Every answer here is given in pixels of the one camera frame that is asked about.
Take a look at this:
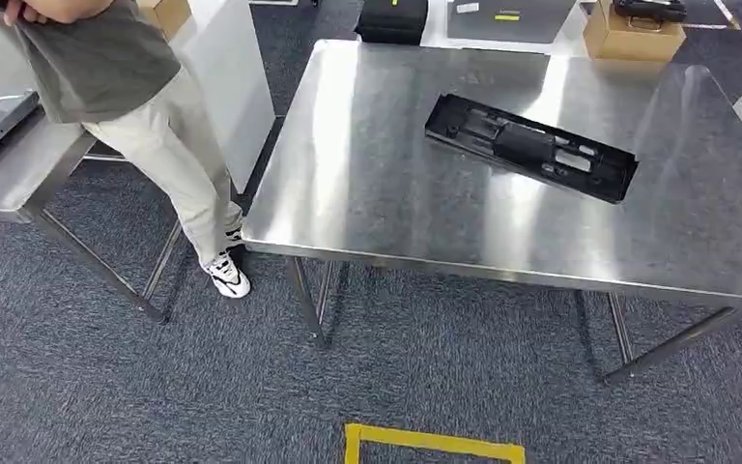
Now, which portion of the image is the black case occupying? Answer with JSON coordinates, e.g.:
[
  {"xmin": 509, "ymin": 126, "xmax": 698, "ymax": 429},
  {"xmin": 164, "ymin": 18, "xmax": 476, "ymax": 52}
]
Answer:
[{"xmin": 355, "ymin": 0, "xmax": 430, "ymax": 46}]

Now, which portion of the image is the large cardboard box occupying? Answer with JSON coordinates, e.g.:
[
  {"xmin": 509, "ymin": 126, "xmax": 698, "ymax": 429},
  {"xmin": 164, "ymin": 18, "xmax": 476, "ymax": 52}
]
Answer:
[{"xmin": 583, "ymin": 0, "xmax": 687, "ymax": 64}]

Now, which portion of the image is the grey flat board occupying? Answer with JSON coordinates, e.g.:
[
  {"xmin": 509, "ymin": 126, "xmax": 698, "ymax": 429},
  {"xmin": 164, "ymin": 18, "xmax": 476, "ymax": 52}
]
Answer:
[{"xmin": 446, "ymin": 0, "xmax": 579, "ymax": 44}]

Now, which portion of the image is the small cardboard box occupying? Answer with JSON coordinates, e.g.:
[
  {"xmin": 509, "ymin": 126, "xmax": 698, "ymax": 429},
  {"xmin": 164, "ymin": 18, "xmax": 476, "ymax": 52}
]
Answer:
[{"xmin": 135, "ymin": 0, "xmax": 193, "ymax": 41}]

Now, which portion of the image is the standing person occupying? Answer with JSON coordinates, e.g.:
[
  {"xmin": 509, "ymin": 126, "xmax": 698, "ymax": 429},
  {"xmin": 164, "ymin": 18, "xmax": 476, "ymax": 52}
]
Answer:
[{"xmin": 0, "ymin": 0, "xmax": 252, "ymax": 301}]

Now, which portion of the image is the yellow floor tape square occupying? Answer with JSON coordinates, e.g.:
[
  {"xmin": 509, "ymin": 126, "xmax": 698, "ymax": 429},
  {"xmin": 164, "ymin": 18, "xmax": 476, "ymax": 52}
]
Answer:
[{"xmin": 344, "ymin": 422, "xmax": 528, "ymax": 464}]

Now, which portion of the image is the black device on box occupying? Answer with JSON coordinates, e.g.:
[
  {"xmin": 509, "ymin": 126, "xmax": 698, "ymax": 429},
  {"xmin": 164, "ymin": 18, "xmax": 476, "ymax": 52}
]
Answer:
[{"xmin": 613, "ymin": 0, "xmax": 688, "ymax": 23}]

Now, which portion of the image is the long black plastic panel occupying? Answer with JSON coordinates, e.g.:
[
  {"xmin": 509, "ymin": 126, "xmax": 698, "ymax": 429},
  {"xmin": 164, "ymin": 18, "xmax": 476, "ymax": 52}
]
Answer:
[{"xmin": 424, "ymin": 93, "xmax": 640, "ymax": 205}]

